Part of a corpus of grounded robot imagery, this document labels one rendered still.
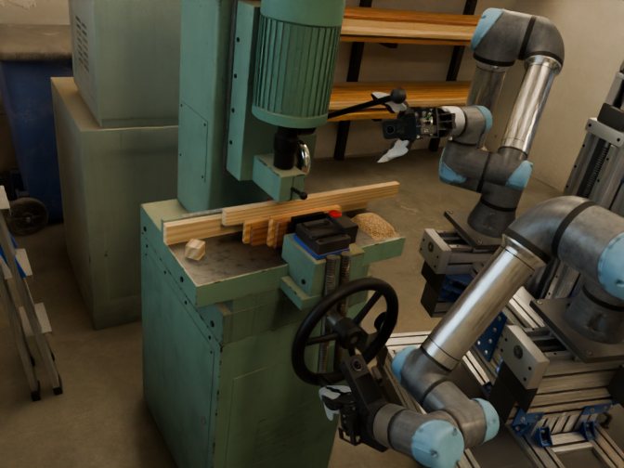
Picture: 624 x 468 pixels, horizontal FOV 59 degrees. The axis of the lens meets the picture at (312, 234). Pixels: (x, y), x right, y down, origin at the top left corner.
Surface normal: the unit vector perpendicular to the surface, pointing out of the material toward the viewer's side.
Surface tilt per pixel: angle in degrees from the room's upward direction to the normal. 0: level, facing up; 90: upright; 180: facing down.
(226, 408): 90
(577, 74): 90
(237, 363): 90
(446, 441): 60
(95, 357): 0
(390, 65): 90
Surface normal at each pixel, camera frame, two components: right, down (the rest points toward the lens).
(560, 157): -0.86, 0.14
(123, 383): 0.14, -0.86
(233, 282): 0.54, 0.48
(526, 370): -0.96, 0.01
